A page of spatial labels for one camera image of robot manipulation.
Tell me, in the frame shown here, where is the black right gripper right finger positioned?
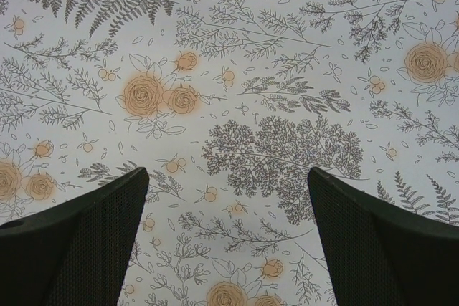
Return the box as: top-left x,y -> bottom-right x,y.
308,167 -> 458,305

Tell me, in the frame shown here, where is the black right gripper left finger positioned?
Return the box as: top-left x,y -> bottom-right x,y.
1,167 -> 149,306

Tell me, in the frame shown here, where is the floral patterned table mat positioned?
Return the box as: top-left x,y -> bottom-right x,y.
1,0 -> 458,305

